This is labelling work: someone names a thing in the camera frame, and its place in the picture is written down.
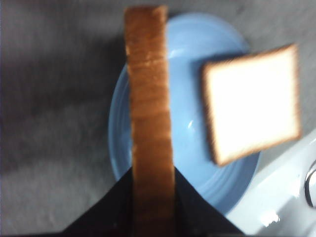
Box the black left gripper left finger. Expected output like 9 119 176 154
60 169 132 237

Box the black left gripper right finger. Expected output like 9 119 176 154
175 168 244 237

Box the white bread slice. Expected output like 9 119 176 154
124 5 176 237
201 43 302 166

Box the mint green breakfast maker base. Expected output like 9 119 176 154
227 131 316 237

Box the right silver control knob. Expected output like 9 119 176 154
304 161 316 209

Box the blue ceramic plate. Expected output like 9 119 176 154
108 12 262 216

